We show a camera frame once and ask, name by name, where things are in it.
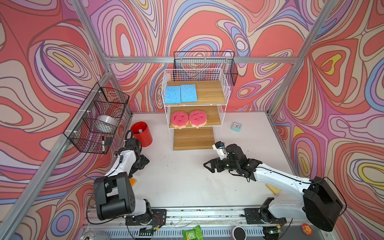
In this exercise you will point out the black wire basket back wall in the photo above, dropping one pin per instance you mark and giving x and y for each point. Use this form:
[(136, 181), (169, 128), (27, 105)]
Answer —
[(203, 59)]

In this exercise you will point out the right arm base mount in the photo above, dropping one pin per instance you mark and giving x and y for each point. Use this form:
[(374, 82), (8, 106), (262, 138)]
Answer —
[(262, 215)]

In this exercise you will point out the orange yellow rectangular sponge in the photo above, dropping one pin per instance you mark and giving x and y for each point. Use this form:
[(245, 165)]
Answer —
[(133, 181)]

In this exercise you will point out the black wire basket wall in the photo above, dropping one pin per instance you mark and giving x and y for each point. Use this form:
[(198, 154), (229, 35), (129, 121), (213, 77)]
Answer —
[(85, 136), (203, 59)]

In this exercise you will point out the black marker pen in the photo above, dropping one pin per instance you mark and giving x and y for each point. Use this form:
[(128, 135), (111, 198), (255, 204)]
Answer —
[(103, 145)]

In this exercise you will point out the red cylindrical cup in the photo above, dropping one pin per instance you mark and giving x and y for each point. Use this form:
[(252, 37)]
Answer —
[(142, 132)]

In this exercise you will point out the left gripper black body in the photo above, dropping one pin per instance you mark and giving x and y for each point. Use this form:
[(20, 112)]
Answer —
[(139, 163)]

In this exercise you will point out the yellow sponge near right edge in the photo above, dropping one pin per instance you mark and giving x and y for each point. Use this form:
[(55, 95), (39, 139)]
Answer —
[(273, 189)]

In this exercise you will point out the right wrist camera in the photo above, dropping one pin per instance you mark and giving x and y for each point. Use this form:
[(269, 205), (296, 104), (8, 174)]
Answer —
[(220, 148)]

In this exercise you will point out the pink smiley scrub sponge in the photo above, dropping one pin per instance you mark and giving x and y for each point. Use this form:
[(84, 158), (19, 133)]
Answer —
[(179, 120)]

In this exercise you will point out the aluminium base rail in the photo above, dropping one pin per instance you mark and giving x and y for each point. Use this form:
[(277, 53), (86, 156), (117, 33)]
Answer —
[(216, 224)]

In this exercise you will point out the black white round speaker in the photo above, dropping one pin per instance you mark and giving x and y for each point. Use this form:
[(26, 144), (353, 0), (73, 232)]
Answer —
[(238, 233)]

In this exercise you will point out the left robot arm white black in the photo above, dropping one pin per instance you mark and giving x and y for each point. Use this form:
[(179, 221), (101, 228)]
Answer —
[(114, 195)]

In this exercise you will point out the green snack packet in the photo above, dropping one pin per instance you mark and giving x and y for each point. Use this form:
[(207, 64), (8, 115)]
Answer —
[(193, 234)]

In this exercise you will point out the yellow pink smiley sponge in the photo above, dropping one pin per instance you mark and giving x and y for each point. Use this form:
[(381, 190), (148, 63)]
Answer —
[(198, 118)]

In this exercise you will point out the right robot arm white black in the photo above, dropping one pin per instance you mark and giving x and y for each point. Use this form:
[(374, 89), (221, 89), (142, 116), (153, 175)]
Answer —
[(315, 201)]

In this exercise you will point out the red round sticker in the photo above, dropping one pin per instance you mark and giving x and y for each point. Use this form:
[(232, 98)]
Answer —
[(307, 229)]

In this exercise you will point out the white wire wooden shelf rack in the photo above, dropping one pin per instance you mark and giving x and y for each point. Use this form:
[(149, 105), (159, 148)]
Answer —
[(195, 102)]

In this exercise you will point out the blue rectangular sponge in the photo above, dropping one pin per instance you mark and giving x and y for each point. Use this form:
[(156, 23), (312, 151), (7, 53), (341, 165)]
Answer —
[(173, 95), (188, 93)]

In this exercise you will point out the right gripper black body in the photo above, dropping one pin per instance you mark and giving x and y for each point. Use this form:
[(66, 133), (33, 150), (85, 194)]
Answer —
[(227, 164)]

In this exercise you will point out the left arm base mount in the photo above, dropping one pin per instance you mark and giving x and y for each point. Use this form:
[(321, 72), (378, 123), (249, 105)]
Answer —
[(146, 225)]

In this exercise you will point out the mint square alarm clock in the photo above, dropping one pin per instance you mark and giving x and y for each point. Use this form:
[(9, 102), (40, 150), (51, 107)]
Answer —
[(236, 127)]

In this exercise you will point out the black wire basket left wall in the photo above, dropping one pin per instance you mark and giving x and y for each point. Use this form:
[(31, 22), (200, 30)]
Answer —
[(85, 136)]

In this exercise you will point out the silver metal can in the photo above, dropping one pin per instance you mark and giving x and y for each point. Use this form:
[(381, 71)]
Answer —
[(91, 235)]

